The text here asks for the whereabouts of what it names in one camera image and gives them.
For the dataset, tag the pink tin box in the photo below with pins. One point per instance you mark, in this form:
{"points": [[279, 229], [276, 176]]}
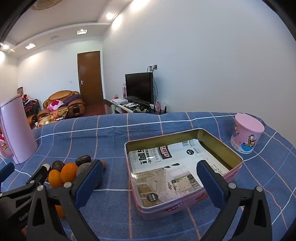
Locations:
{"points": [[150, 213]]}

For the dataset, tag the tall pink box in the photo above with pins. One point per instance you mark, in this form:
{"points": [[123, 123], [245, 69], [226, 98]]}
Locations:
{"points": [[124, 91]]}

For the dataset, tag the stack of black chairs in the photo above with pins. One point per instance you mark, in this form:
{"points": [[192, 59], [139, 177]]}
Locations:
{"points": [[31, 105]]}

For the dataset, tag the black television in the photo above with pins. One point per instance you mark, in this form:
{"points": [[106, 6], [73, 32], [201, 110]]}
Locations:
{"points": [[138, 87]]}

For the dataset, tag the large orange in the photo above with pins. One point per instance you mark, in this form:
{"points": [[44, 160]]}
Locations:
{"points": [[69, 172]]}

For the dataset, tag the white tv stand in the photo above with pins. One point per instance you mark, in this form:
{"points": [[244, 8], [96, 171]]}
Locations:
{"points": [[120, 108]]}

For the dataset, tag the pink electric kettle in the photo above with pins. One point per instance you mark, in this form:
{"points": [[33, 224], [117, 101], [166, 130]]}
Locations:
{"points": [[16, 129]]}

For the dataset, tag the white set-top box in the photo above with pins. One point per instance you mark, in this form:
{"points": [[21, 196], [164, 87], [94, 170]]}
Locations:
{"points": [[119, 100]]}

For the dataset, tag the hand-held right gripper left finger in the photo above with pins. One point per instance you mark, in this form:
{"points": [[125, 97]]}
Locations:
{"points": [[89, 183]]}

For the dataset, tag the pink red pillow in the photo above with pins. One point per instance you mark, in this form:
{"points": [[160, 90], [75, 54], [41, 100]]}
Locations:
{"points": [[1, 139]]}

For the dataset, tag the blue plaid cloth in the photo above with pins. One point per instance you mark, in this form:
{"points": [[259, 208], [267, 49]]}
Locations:
{"points": [[92, 143]]}

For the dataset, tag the framed wall picture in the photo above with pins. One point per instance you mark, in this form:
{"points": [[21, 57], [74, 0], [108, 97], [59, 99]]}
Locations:
{"points": [[20, 90]]}

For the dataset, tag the pink floral pillow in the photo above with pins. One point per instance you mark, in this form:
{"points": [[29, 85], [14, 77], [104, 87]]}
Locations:
{"points": [[55, 105]]}

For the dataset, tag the pink cartoon cup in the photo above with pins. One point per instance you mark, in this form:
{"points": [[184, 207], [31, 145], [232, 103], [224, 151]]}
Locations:
{"points": [[245, 139]]}

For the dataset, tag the black router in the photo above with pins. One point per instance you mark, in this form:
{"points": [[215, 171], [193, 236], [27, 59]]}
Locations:
{"points": [[163, 110]]}

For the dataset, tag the small orange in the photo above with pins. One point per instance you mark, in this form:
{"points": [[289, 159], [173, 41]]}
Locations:
{"points": [[59, 210], [55, 178]]}

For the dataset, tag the olive brown round fruit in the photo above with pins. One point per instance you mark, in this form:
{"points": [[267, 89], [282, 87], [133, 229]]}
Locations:
{"points": [[103, 165]]}

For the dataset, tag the white wall socket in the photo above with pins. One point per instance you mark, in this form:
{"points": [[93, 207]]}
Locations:
{"points": [[153, 67]]}

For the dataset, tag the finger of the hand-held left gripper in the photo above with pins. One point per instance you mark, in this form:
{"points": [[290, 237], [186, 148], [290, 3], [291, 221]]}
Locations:
{"points": [[38, 178], [7, 171]]}

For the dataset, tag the printed paper sheet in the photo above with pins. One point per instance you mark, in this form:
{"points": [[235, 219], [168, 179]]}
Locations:
{"points": [[180, 157]]}

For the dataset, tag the dark brown round fruit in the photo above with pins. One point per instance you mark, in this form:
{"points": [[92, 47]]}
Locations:
{"points": [[57, 165]]}

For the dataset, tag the woven ceiling lamp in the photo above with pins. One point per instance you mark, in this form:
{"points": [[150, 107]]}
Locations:
{"points": [[42, 3]]}

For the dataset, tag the square ceiling light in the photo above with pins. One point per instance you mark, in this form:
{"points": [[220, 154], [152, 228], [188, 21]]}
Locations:
{"points": [[82, 31], [30, 45]]}

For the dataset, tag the purple passion fruit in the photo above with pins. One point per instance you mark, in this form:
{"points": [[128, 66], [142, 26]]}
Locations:
{"points": [[83, 171]]}

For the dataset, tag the purple blanket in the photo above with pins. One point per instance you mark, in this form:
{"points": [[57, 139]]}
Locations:
{"points": [[71, 99]]}

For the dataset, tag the cluttered coffee table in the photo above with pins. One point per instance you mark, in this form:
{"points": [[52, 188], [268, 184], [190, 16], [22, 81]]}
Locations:
{"points": [[52, 118]]}

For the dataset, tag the ceiling air vent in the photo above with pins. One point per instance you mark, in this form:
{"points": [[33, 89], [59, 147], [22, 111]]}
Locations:
{"points": [[54, 36]]}

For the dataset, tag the brown wooden door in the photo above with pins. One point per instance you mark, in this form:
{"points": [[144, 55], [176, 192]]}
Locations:
{"points": [[90, 76]]}

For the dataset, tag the brown leather sofa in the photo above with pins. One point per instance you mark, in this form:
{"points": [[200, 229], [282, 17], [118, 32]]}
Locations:
{"points": [[59, 95], [31, 119]]}

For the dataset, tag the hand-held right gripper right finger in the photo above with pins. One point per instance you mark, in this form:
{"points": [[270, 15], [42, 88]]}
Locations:
{"points": [[210, 183]]}

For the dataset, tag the pink flower decoration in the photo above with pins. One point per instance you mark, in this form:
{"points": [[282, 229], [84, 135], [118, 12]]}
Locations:
{"points": [[158, 106]]}

